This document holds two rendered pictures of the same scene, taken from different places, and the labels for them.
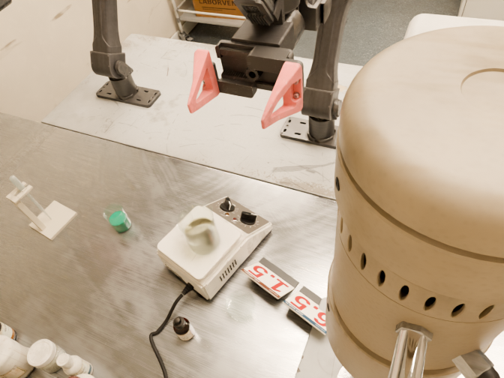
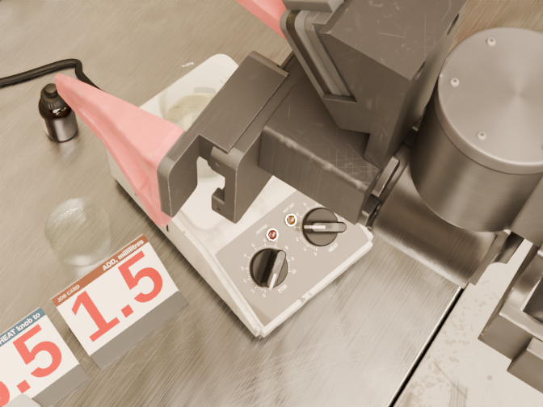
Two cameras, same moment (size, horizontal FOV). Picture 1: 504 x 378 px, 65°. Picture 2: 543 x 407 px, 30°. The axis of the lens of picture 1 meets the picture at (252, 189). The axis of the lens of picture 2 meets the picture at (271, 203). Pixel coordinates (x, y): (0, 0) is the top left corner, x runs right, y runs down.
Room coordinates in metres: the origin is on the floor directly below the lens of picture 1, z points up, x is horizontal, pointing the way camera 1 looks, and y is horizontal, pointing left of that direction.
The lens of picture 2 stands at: (0.41, -0.27, 1.71)
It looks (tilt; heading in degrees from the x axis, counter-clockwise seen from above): 65 degrees down; 83
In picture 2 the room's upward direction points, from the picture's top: 8 degrees clockwise
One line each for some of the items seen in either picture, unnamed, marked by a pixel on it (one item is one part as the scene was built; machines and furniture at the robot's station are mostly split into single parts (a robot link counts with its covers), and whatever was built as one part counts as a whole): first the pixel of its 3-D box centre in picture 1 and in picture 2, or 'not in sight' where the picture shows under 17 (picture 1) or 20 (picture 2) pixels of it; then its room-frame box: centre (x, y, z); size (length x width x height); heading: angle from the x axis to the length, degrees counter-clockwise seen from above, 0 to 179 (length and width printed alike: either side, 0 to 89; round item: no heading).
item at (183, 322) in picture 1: (181, 326); (56, 107); (0.26, 0.17, 0.94); 0.03 x 0.03 x 0.07
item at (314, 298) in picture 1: (313, 308); (17, 377); (0.25, -0.07, 0.92); 0.09 x 0.06 x 0.04; 40
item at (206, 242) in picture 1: (201, 230); (204, 129); (0.39, 0.10, 1.03); 0.07 x 0.06 x 0.08; 130
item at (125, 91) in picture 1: (123, 84); not in sight; (1.01, 0.31, 0.94); 0.20 x 0.07 x 0.08; 57
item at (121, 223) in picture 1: (118, 218); not in sight; (0.53, 0.30, 0.93); 0.04 x 0.04 x 0.06
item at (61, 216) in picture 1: (39, 205); not in sight; (0.59, 0.47, 0.96); 0.08 x 0.08 x 0.13; 49
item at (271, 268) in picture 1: (270, 277); (121, 301); (0.33, 0.00, 0.92); 0.09 x 0.06 x 0.04; 40
